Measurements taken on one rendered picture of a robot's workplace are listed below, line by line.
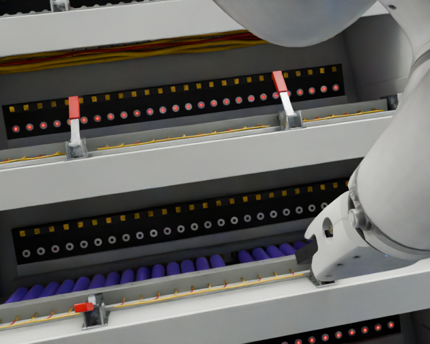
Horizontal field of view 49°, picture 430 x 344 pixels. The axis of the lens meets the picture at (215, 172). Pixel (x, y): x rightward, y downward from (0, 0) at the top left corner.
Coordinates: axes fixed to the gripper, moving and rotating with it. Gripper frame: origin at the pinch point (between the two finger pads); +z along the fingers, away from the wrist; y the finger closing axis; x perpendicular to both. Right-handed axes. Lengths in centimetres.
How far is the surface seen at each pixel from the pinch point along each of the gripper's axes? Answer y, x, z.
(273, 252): -3.6, 5.6, 14.4
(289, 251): -1.5, 5.2, 13.7
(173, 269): -17.4, 5.6, 14.1
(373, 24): 18.1, 35.7, 6.2
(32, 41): -30.3, 32.5, -1.6
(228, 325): -12.2, -3.6, 6.4
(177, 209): -15.4, 15.2, 17.9
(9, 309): -36.6, 2.9, 9.2
